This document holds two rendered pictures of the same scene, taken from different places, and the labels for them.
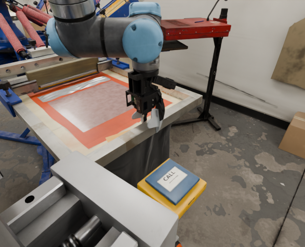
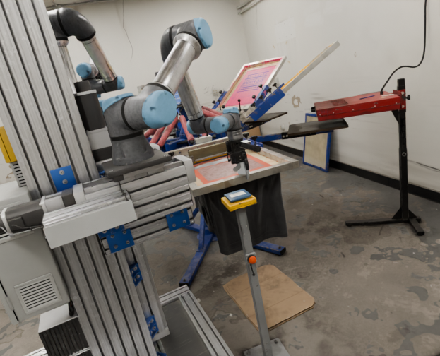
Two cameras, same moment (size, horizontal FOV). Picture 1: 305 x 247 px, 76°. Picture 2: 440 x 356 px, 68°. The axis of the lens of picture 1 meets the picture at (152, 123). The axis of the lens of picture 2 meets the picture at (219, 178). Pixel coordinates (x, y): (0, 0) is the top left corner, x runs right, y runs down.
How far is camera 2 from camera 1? 1.15 m
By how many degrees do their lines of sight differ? 34
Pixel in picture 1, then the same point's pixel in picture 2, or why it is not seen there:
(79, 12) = (195, 117)
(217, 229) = (357, 329)
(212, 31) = (374, 106)
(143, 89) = (233, 150)
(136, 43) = (214, 126)
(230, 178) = (406, 287)
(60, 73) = (209, 152)
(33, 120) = not seen: hidden behind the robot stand
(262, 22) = not seen: outside the picture
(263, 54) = not seen: outside the picture
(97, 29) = (202, 122)
